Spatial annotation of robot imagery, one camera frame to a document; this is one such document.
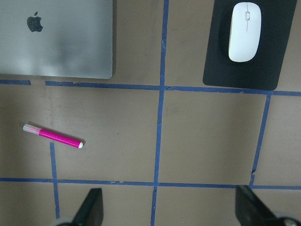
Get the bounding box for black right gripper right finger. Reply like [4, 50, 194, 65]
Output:
[235, 186, 279, 226]

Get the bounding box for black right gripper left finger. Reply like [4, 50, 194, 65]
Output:
[73, 188, 103, 226]

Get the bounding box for black mousepad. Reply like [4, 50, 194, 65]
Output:
[203, 0, 297, 90]

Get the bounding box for pink highlighter pen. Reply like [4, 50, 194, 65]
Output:
[23, 124, 84, 149]

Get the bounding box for white computer mouse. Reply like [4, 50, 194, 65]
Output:
[228, 2, 261, 63]

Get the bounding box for silver laptop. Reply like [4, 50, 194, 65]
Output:
[0, 0, 113, 79]

